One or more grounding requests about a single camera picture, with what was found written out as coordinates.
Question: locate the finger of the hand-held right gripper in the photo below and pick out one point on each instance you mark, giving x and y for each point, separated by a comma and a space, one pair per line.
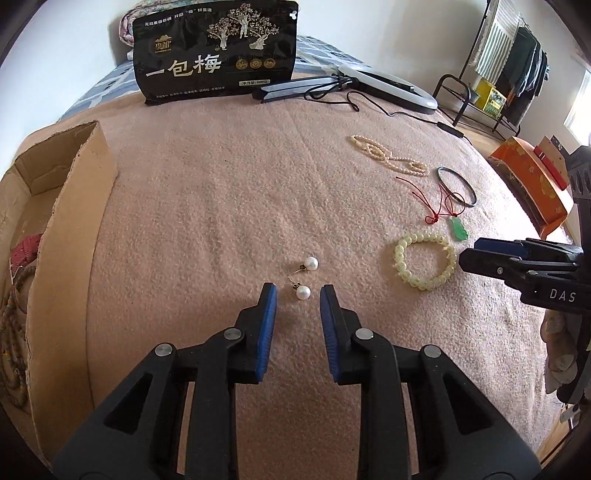
489, 265
501, 247

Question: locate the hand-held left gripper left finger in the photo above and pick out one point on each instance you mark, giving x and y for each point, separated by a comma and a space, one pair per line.
268, 332

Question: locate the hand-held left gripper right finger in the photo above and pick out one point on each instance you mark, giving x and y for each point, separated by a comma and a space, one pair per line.
328, 332

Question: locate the white pearl earring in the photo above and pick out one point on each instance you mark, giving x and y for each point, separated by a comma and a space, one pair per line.
302, 292
311, 263

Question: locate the thin black bangle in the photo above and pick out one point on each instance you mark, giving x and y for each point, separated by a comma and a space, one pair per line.
470, 189

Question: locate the cardboard box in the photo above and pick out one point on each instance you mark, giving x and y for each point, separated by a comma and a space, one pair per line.
69, 217

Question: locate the person's right hand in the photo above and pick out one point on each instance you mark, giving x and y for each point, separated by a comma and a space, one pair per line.
559, 350

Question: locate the orange patterned box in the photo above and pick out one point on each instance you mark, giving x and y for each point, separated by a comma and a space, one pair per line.
526, 180

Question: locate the red flat case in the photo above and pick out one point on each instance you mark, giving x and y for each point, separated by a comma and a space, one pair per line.
551, 168

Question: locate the yellow green carton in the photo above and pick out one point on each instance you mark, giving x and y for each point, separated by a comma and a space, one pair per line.
490, 97

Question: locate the black metal floor rack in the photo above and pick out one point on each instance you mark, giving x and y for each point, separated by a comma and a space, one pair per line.
445, 90

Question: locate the dark hanging clothes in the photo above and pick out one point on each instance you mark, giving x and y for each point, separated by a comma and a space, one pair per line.
526, 74

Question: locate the striped hanging cloth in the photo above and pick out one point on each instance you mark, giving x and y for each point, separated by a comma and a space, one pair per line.
496, 44

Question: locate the black metal clothes rack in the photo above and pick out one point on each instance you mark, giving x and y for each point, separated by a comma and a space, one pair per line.
485, 27

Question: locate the folded black tripod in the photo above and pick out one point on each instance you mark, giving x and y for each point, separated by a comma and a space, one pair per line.
300, 87

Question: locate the black printed snack bag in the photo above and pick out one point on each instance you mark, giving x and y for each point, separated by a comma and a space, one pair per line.
212, 55

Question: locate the blue plaid bed sheet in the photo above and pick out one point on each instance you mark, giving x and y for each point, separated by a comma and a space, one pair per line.
111, 83

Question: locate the folded floral quilt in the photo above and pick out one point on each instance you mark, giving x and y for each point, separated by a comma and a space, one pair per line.
131, 23

